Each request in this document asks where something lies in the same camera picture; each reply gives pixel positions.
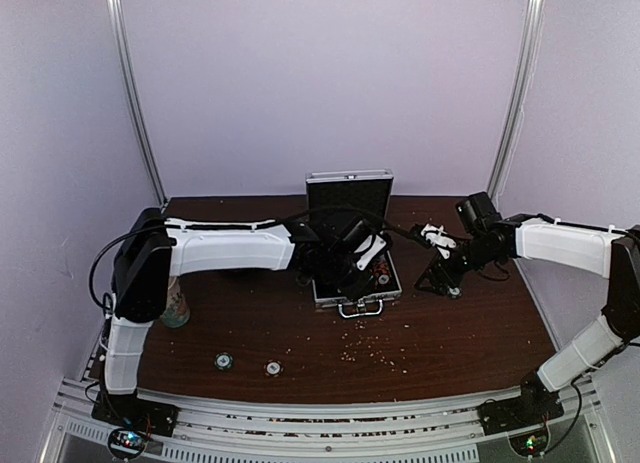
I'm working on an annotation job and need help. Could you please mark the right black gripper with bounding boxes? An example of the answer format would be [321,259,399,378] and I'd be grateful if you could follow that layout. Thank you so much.
[415,235,500,296]

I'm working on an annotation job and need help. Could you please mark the aluminium poker case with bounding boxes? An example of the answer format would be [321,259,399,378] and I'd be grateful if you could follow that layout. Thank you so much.
[305,169,402,319]

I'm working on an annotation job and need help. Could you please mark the black poker chip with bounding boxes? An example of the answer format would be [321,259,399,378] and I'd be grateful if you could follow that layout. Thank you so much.
[264,360,283,377]

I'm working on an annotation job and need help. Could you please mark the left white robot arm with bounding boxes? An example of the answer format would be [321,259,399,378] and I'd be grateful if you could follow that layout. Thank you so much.
[102,208,391,427]

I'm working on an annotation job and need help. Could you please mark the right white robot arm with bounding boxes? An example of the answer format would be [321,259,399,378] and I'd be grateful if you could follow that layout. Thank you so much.
[410,214,639,425]

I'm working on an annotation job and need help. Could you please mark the orange black chip stack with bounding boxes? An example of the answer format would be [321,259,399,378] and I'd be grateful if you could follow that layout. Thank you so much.
[373,260,392,287]

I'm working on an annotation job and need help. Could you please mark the green poker chip front left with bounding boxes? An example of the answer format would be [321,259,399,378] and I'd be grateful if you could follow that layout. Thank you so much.
[214,352,234,371]

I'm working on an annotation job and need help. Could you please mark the aluminium front rail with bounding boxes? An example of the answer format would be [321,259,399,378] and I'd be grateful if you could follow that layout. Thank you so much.
[35,379,621,462]

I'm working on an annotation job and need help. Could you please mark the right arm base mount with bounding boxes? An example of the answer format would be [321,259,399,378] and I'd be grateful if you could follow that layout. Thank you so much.
[477,392,564,460]

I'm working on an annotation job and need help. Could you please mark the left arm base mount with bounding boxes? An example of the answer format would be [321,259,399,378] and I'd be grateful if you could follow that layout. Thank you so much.
[91,399,179,461]

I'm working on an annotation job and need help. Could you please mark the right aluminium frame post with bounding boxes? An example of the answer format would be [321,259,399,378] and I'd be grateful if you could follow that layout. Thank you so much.
[487,0,545,205]

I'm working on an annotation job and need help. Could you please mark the aluminium frame post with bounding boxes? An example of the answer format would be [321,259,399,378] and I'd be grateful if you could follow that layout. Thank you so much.
[487,0,545,205]
[106,0,169,207]

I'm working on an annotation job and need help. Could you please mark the left aluminium frame post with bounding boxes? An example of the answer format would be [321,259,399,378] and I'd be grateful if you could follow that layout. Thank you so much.
[106,0,169,207]

